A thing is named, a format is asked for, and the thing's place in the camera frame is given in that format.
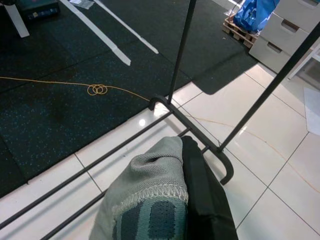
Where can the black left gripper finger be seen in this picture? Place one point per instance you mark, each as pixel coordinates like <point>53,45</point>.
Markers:
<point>207,200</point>

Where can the grey green garment white lining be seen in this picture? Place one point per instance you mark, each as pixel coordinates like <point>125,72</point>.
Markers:
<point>150,180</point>

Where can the black metal clothes rack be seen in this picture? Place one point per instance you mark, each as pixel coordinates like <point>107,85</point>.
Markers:
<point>229,170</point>

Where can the grey box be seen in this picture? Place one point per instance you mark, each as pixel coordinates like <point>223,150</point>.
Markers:
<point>275,57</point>

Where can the wooden pallet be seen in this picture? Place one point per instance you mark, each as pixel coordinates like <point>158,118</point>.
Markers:
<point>237,33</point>

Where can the long white strip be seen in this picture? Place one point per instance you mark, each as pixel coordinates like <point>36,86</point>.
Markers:
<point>135,34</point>
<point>105,40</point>

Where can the blue bag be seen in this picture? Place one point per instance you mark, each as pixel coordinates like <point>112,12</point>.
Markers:
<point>252,15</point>

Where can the flat clear packet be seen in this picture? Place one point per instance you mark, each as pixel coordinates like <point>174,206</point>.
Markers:
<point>82,3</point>

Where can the dark blue box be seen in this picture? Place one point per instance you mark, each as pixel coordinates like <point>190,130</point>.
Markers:
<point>37,10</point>

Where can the white bench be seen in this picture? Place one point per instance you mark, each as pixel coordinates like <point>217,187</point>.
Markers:
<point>18,25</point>

